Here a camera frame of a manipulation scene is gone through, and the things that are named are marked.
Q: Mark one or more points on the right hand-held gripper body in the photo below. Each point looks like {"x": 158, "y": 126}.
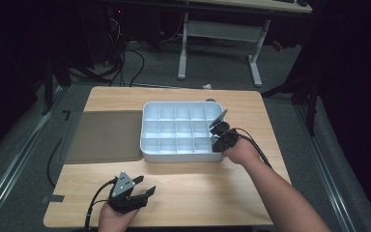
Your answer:
{"x": 225, "y": 138}

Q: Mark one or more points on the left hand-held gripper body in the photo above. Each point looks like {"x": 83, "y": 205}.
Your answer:
{"x": 124, "y": 199}

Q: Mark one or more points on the white divided storage box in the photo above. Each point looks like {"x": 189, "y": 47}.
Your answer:
{"x": 180, "y": 132}

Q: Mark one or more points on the person's right hand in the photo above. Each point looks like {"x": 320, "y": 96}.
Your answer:
{"x": 243, "y": 151}

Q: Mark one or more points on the person's left hand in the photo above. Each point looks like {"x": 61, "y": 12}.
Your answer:
{"x": 114, "y": 220}

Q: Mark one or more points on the dark round cap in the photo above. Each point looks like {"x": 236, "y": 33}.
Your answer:
{"x": 210, "y": 100}

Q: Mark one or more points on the white paper scrap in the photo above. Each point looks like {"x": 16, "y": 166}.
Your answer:
{"x": 207, "y": 86}

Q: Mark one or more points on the grey tape piece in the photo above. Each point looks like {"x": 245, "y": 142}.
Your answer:
{"x": 54, "y": 198}

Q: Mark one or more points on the black stand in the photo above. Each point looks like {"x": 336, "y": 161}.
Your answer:
{"x": 48, "y": 87}
{"x": 312, "y": 103}

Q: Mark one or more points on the white-legged desk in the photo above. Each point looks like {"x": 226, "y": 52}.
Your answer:
{"x": 225, "y": 30}

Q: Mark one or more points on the metal floor rail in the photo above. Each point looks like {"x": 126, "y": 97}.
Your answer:
{"x": 16, "y": 161}
{"x": 327, "y": 170}

